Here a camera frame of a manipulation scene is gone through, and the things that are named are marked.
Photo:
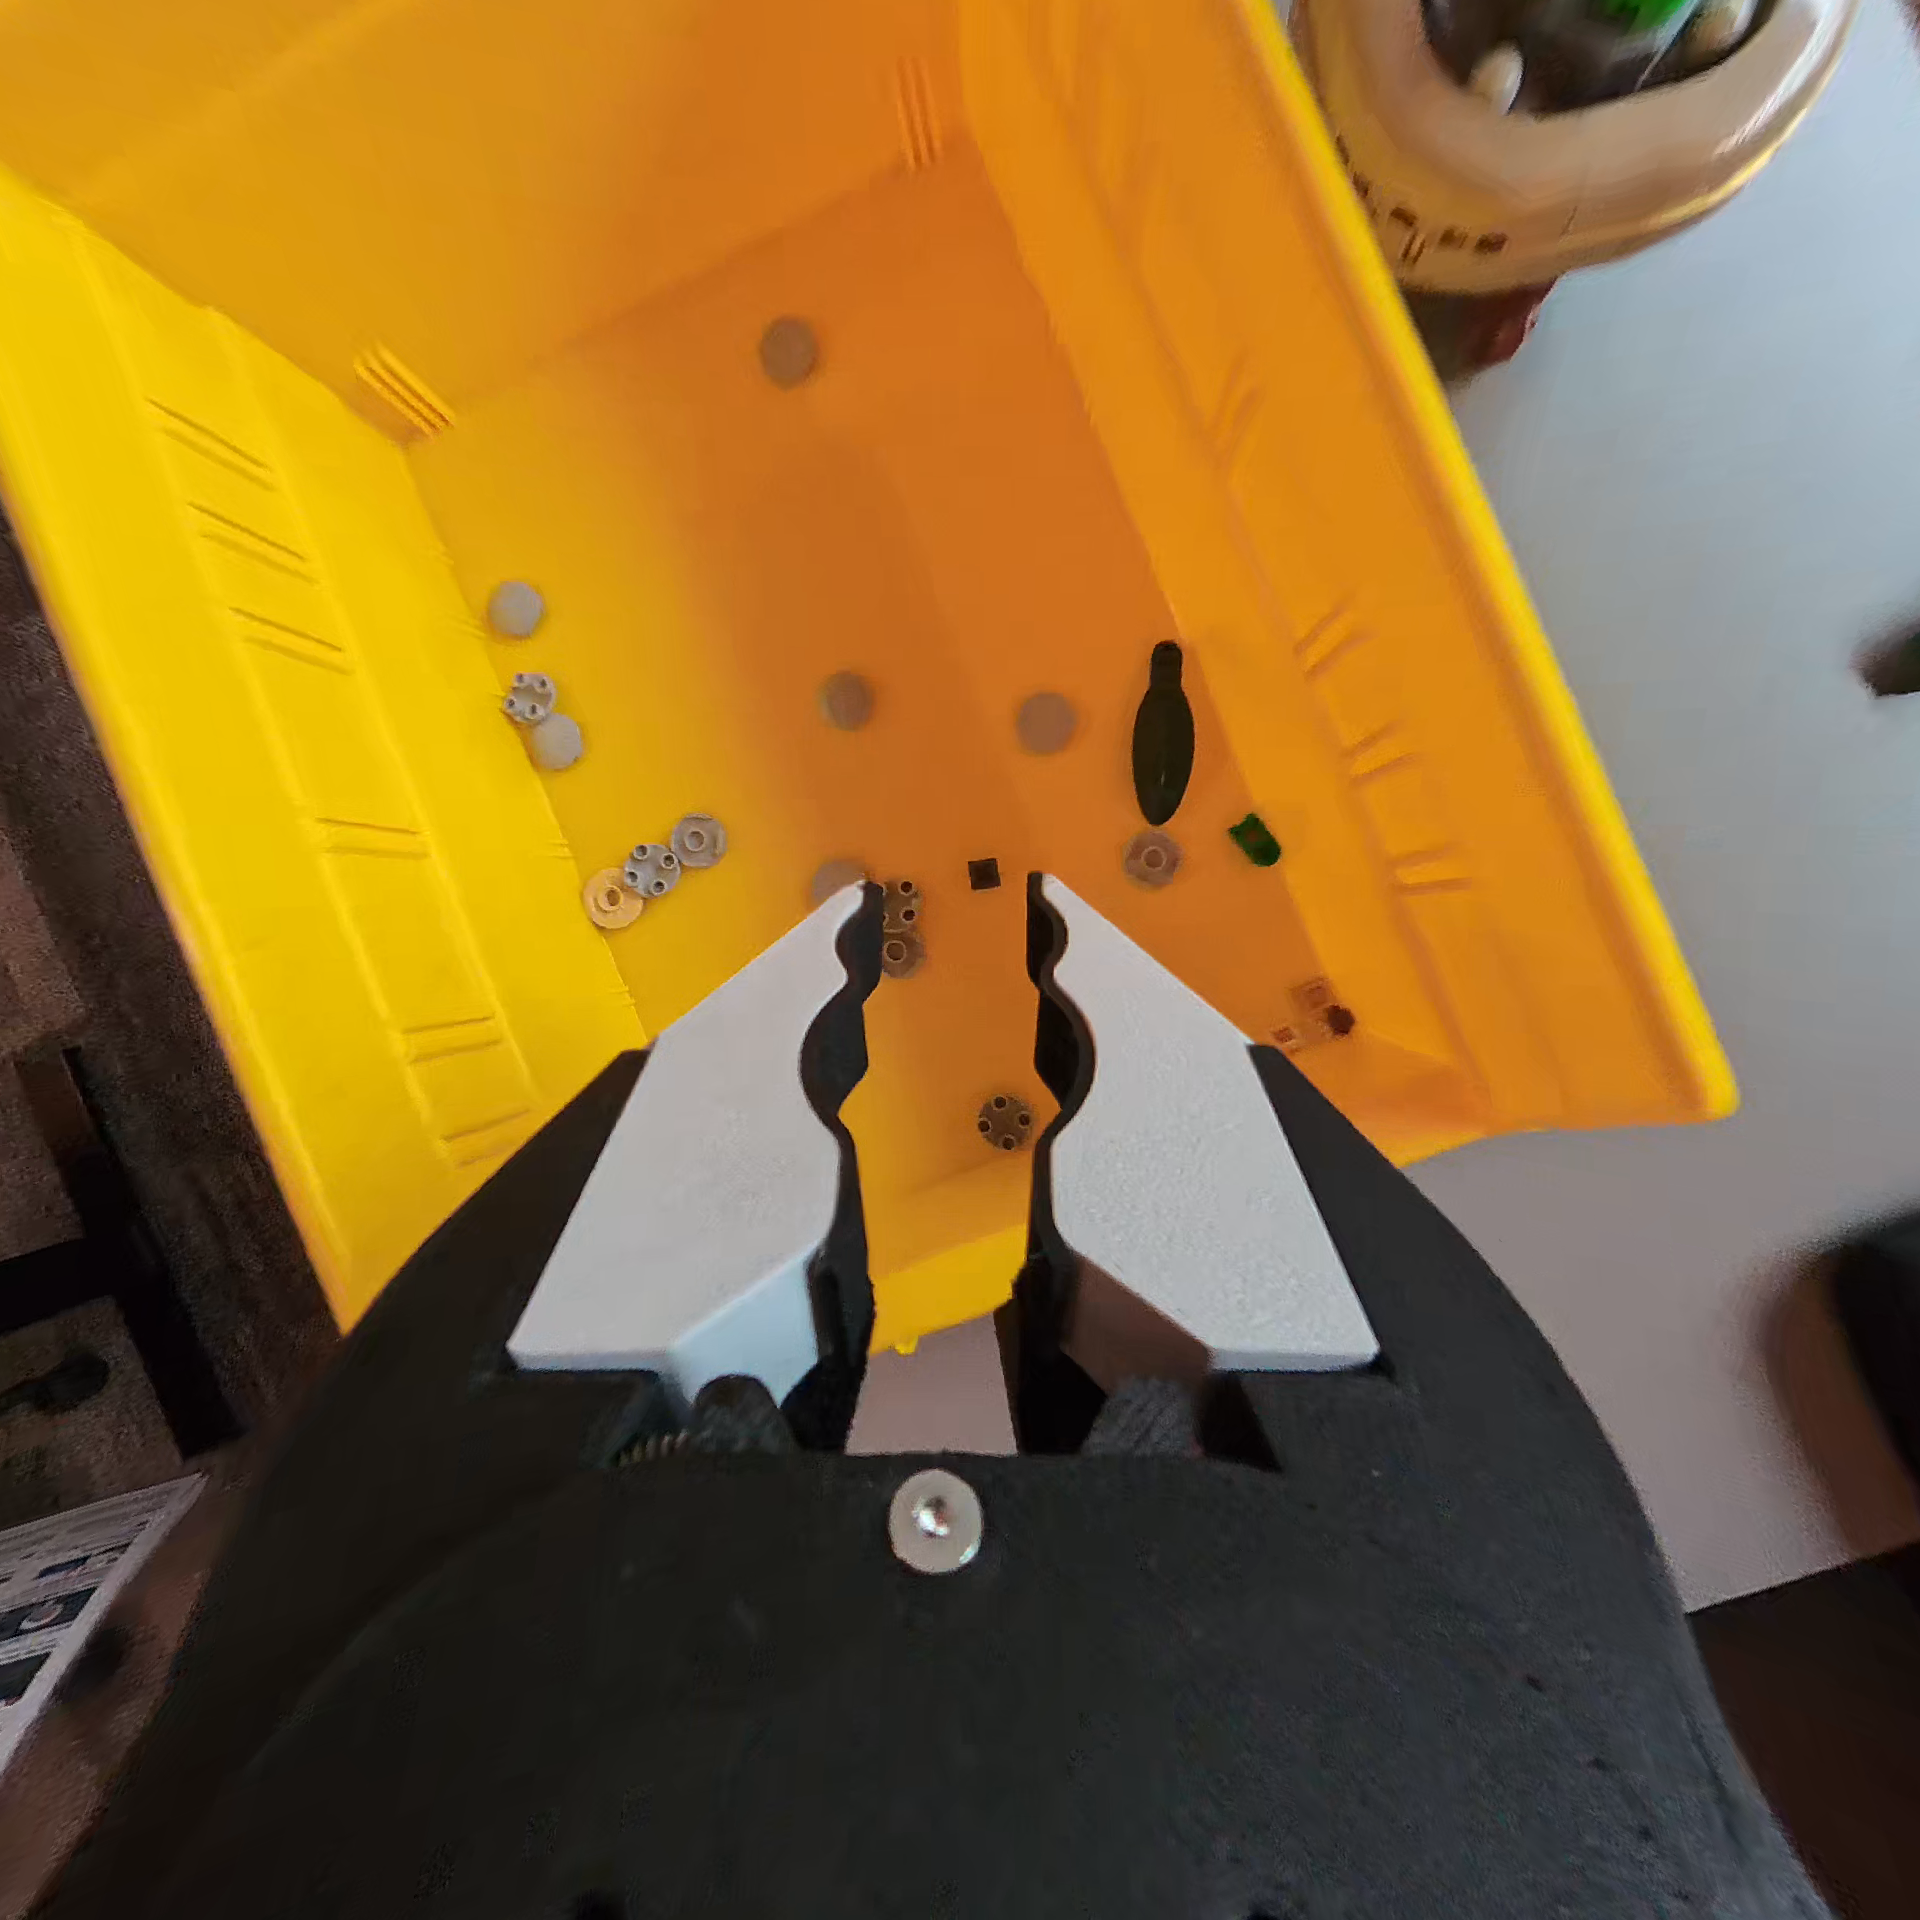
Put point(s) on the lego bamboo model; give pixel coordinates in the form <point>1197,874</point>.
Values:
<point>1500,165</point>

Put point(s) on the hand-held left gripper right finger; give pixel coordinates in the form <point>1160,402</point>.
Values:
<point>1199,1199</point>

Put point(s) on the printed white paper sheet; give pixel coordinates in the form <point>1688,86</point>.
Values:
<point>76,1603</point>

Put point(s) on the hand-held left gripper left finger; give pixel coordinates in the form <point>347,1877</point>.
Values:
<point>705,1199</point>

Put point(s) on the dark green long lego leaf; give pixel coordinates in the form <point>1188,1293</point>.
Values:
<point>1164,743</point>

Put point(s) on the scattered grey round lego pieces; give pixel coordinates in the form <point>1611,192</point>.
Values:
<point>787,348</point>

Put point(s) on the small translucent green lego piece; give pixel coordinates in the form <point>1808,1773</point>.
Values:
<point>1254,840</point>

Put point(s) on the yellow plastic bin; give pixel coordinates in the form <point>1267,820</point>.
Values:
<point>675,449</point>

